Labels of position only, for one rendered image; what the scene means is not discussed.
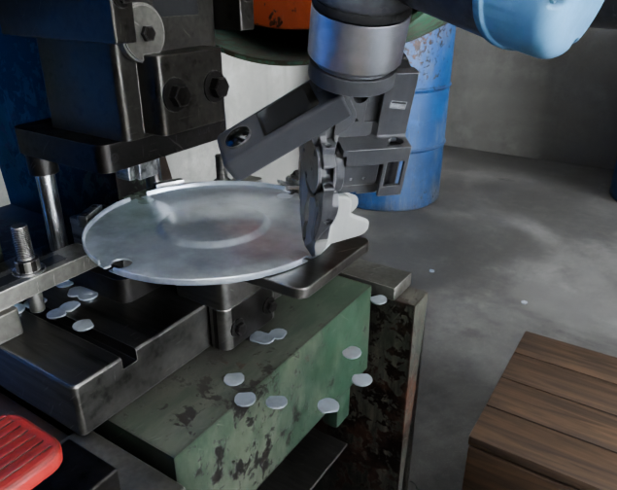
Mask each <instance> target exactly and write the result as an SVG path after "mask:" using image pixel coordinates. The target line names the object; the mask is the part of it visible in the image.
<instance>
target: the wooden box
mask: <svg viewBox="0 0 617 490"><path fill-rule="evenodd" d="M468 444H469V447H468V450H467V457H466V463H465V470H464V476H463V488H462V490H617V358H616V357H612V356H609V355H605V354H602V353H600V352H596V351H593V350H589V349H586V348H583V347H579V346H576V345H572V344H569V343H566V342H562V341H559V340H556V339H553V338H550V337H546V336H543V335H539V334H536V333H533V332H525V333H524V335H523V337H522V339H521V340H520V342H519V344H518V346H517V348H516V350H515V352H514V354H513V355H512V357H511V359H510V361H509V363H508V365H507V367H506V368H505V370H504V372H503V374H502V376H501V378H500V380H499V381H498V383H497V386H496V387H495V389H494V391H493V392H492V394H491V396H490V398H489V400H488V402H487V404H486V406H485V407H484V409H483V411H482V413H481V415H480V417H479V419H478V420H477V422H476V424H475V426H474V428H473V430H472V432H471V433H470V435H469V438H468Z"/></svg>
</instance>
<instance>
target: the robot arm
mask: <svg viewBox="0 0 617 490"><path fill-rule="evenodd" d="M412 8H413V9H415V10H418V11H420V12H422V13H425V14H427V15H430V16H432V17H434V18H438V19H440V20H443V21H445V22H448V23H450V24H452V25H455V26H457V27H459V28H461V29H463V30H466V31H468V32H471V33H473V34H475V35H478V36H480V37H482V38H484V39H485V40H486V41H488V42H489V43H491V44H492V45H494V46H496V47H498V48H500V49H503V50H507V51H517V52H520V53H525V54H528V55H531V56H533V57H536V58H541V59H549V58H554V57H557V56H559V55H561V54H563V53H565V52H566V51H567V50H568V49H569V48H570V46H571V45H572V44H573V43H575V42H577V41H578V40H579V39H580V38H581V37H582V35H583V34H584V33H585V31H586V30H587V29H588V27H593V28H603V29H615V30H617V0H312V3H311V15H310V26H309V38H308V49H307V51H308V53H309V65H308V76H309V78H310V80H309V81H307V82H305V83H304V84H302V85H301V86H299V87H297V88H295V89H293V90H292V91H290V92H288V93H287V94H285V95H283V96H282V97H280V98H278V99H277V100H275V101H273V102H272V103H270V104H269V105H267V106H265V107H264V108H262V109H260V110H259V111H257V112H255V113H254V114H252V115H250V116H249V117H247V118H246V119H244V120H243V121H241V122H239V123H237V124H236V125H234V126H233V127H231V128H229V129H228V130H226V131H224V132H223V133H221V134H220V135H219V136H218V144H219V148H220V152H221V156H222V159H223V166H224V167H225V169H226V170H227V171H228V172H229V173H230V175H231V176H232V177H233V178H234V179H235V180H237V181H241V180H243V179H245V178H247V177H249V176H250V175H252V174H254V173H255V172H257V171H259V170H260V169H261V168H263V167H265V166H266V165H268V164H270V163H271V162H273V161H275V160H276V159H278V158H281V157H282V156H284V155H286V154H287V153H289V152H291V151H293V150H294V149H296V148H298V147H299V161H298V183H299V199H300V220H301V231H302V239H303V241H304V246H305V247H306V249H307V250H308V251H309V253H310V254H311V256H312V257H315V256H319V255H320V254H321V253H322V252H323V251H324V249H325V248H326V246H327V245H329V244H331V243H335V242H338V241H342V240H345V239H349V238H352V237H356V236H359V235H362V234H363V233H365V232H366V231H367V229H368V224H369V222H368V220H367V219H366V218H363V217H360V216H357V215H355V214H353V213H351V212H353V211H354V210H355V209H356V208H357V206H358V202H359V200H358V198H357V196H356V195H354V194H352V193H353V192H356V193H376V195H377V196H385V195H397V194H401V190H402V185H403V181H404V177H405V173H406V169H407V165H408V161H409V158H410V153H411V149H412V146H411V145H410V143H409V142H408V140H407V138H406V136H405V133H406V129H407V125H408V121H409V117H410V112H411V108H412V104H413V99H414V95H415V91H416V86H417V83H418V78H419V74H420V73H419V71H418V70H417V69H416V68H415V67H411V65H410V63H409V59H408V58H407V56H406V54H405V53H404V47H405V42H406V37H407V33H408V28H409V23H410V18H411V13H412ZM401 161H403V164H402V167H401V171H400V176H399V180H398V183H397V184H396V183H395V179H396V175H397V171H398V167H399V163H400V162H401Z"/></svg>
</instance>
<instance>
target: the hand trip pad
mask: <svg viewBox="0 0 617 490"><path fill-rule="evenodd" d="M62 460H63V454H62V448H61V444H60V443H59V441H58V440H57V439H56V438H55V437H53V436H52V435H50V434H49V433H47V432H46V431H44V430H43V429H41V428H39V427H38V426H36V425H35V424H33V423H32V422H30V421H29V420H27V419H26V418H24V417H22V416H19V415H16V414H7V415H5V414H3V415H1V416H0V490H31V489H33V488H34V487H36V486H37V485H38V484H40V483H41V482H42V481H44V480H45V479H46V478H48V477H49V476H50V475H52V474H53V473H54V472H55V471H56V470H57V469H58V468H59V467H60V465H61V463H62Z"/></svg>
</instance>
